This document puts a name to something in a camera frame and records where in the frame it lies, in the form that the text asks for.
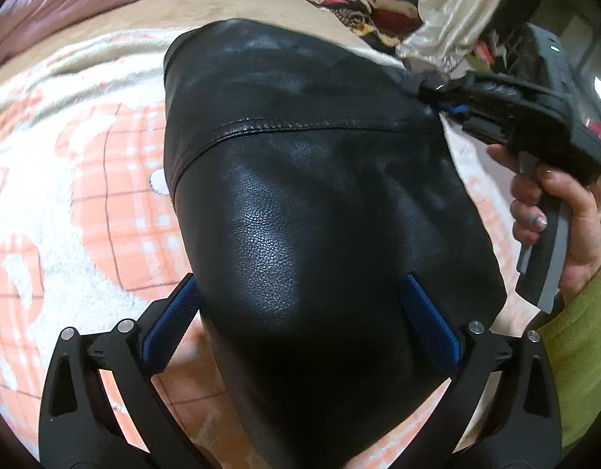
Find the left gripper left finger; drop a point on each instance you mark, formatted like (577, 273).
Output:
(77, 426)

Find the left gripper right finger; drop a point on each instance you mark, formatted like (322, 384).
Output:
(523, 428)

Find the green sleeve right forearm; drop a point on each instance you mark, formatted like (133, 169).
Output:
(573, 344)

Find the right hand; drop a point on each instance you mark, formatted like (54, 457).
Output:
(583, 259)

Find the beige bed sheet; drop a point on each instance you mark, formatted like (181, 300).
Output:
(297, 15)

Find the white pink patterned blanket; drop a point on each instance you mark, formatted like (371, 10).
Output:
(88, 235)

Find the black leather jacket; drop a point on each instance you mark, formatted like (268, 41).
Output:
(338, 253)

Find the black metal rack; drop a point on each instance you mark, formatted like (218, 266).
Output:
(502, 54)

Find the cream satin curtain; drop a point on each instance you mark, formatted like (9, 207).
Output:
(448, 32)

